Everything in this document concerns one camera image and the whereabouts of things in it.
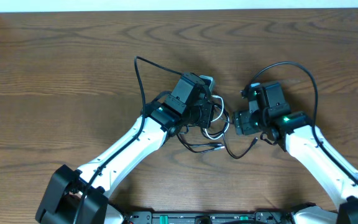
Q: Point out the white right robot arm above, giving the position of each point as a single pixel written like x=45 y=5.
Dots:
x=269 y=114

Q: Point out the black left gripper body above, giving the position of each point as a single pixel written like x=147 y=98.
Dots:
x=206 y=115

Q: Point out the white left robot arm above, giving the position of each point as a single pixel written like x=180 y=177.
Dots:
x=82 y=195

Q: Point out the black mounting rail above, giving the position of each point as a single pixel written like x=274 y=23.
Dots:
x=204 y=217

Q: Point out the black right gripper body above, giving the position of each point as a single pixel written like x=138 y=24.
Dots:
x=250 y=123

